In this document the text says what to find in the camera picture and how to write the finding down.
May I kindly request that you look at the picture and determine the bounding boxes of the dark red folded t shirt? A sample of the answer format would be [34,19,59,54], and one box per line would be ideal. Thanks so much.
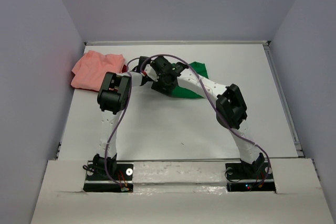
[88,64,127,92]

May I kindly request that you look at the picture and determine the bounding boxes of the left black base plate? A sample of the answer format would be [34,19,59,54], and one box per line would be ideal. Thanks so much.
[83,162,134,193]

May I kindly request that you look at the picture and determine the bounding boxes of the green t shirt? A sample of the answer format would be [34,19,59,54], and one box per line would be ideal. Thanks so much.
[169,61,211,100]

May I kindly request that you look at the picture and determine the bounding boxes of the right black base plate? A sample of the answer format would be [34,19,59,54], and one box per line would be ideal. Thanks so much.
[224,162,276,193]

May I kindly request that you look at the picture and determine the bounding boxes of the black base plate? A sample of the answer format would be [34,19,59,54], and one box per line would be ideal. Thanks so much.
[83,162,134,193]
[224,162,276,193]

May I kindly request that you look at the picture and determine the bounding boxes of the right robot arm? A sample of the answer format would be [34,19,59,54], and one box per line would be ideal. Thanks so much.
[144,55,270,184]

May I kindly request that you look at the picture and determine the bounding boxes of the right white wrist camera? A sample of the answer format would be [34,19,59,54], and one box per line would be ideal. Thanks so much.
[143,64,159,82]

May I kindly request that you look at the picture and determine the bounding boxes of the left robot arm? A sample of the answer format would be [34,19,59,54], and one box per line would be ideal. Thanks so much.
[92,56,147,181]

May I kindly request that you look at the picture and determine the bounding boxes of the pink folded t shirt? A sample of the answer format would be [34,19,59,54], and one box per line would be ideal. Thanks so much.
[71,50,125,92]

